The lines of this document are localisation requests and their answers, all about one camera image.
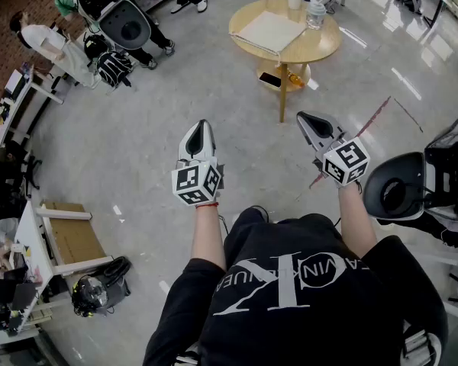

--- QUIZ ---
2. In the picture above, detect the black printed t-shirt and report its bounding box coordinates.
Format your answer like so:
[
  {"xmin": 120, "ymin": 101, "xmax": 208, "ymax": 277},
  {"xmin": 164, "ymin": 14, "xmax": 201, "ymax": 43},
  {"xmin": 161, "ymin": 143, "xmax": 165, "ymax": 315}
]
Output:
[{"xmin": 143, "ymin": 207, "xmax": 450, "ymax": 366}]

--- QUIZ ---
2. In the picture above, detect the brown cardboard bench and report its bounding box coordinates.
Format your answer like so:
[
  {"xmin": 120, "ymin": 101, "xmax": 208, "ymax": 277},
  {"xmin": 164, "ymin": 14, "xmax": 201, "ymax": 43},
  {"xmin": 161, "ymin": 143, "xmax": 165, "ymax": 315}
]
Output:
[{"xmin": 35, "ymin": 201, "xmax": 115, "ymax": 277}]

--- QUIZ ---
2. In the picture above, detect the black round helmet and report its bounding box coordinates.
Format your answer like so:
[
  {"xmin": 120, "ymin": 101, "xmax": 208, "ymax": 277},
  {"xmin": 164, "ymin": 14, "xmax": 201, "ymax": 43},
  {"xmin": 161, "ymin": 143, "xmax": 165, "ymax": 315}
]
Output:
[{"xmin": 83, "ymin": 34, "xmax": 110, "ymax": 61}]

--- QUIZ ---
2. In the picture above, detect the white office desk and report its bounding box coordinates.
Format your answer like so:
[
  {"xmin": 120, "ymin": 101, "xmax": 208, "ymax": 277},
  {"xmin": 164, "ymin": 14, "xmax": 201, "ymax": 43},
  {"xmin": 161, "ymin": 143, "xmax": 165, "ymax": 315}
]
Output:
[{"xmin": 0, "ymin": 62, "xmax": 65, "ymax": 150}]

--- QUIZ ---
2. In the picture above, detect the orange drink bottle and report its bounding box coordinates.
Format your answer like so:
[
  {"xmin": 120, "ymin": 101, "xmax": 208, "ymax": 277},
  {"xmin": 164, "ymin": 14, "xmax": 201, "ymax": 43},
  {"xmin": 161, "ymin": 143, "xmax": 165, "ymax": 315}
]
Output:
[{"xmin": 285, "ymin": 72, "xmax": 308, "ymax": 88}]

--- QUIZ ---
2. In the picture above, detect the person's left forearm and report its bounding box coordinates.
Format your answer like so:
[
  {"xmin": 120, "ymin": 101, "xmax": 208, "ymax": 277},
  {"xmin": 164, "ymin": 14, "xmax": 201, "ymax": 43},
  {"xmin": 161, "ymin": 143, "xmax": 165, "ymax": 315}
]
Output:
[{"xmin": 190, "ymin": 203, "xmax": 228, "ymax": 272}]

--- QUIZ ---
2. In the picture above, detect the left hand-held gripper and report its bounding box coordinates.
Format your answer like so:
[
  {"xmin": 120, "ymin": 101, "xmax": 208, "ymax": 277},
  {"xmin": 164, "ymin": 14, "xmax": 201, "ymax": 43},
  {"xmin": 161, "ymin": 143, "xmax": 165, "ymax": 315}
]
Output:
[{"xmin": 170, "ymin": 119, "xmax": 225, "ymax": 207}]

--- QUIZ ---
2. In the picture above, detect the white cluttered desk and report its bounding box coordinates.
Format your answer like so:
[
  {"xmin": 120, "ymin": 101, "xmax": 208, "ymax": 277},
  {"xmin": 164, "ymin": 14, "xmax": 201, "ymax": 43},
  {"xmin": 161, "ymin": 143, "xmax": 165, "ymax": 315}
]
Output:
[{"xmin": 0, "ymin": 200, "xmax": 58, "ymax": 337}]

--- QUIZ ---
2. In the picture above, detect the black smartphone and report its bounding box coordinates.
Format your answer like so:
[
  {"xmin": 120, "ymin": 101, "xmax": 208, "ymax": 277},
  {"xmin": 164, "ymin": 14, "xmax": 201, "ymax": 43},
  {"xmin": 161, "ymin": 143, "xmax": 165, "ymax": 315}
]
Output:
[{"xmin": 258, "ymin": 71, "xmax": 284, "ymax": 89}]

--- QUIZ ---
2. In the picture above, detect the clear lidded water bottle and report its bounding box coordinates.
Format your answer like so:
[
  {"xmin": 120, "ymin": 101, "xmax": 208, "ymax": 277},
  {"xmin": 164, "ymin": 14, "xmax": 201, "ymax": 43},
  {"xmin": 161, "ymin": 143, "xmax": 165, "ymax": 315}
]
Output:
[{"xmin": 305, "ymin": 0, "xmax": 327, "ymax": 31}]

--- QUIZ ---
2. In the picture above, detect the person's right forearm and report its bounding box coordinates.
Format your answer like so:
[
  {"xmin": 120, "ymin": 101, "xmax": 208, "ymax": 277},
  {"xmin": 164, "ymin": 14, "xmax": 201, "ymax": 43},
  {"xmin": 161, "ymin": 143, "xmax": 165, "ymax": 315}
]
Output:
[{"xmin": 337, "ymin": 182, "xmax": 379, "ymax": 252}]

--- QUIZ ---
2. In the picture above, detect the black backpack with white lines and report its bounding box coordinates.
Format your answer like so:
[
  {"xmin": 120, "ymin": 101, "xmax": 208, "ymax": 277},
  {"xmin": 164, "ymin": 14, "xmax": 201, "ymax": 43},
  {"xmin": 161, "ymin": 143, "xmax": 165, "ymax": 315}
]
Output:
[{"xmin": 96, "ymin": 50, "xmax": 134, "ymax": 88}]

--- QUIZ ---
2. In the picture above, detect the round wooden side table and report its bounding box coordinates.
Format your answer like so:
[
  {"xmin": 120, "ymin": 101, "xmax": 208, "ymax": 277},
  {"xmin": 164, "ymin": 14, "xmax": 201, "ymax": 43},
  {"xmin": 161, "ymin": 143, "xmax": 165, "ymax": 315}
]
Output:
[{"xmin": 228, "ymin": 0, "xmax": 343, "ymax": 124}]

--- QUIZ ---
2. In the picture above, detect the black office chair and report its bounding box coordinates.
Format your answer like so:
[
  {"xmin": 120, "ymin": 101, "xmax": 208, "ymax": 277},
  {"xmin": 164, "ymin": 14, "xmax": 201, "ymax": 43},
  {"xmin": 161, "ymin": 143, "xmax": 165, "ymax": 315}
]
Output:
[{"xmin": 0, "ymin": 140, "xmax": 44, "ymax": 207}]

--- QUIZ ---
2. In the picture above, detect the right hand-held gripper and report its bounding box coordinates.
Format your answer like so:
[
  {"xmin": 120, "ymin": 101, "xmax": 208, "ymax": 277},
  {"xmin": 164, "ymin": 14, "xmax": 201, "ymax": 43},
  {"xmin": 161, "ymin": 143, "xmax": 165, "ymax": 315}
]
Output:
[{"xmin": 296, "ymin": 111, "xmax": 371, "ymax": 188}]

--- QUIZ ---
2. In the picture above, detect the cream bag drawstring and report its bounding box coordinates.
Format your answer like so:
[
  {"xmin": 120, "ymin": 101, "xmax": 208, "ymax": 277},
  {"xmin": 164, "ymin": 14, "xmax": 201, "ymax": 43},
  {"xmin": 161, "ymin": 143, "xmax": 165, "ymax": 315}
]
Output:
[{"xmin": 228, "ymin": 30, "xmax": 283, "ymax": 69}]

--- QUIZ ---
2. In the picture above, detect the cream cloth drawstring bag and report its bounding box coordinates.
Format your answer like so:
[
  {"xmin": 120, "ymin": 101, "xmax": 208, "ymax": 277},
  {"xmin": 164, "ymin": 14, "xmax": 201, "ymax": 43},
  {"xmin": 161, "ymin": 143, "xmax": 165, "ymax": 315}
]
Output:
[{"xmin": 236, "ymin": 10, "xmax": 308, "ymax": 55}]

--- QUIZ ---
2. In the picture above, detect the black bag with cables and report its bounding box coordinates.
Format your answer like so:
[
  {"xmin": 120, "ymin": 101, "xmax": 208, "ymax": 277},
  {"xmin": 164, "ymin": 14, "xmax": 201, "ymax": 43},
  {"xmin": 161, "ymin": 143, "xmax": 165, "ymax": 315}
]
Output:
[{"xmin": 70, "ymin": 255, "xmax": 132, "ymax": 319}]

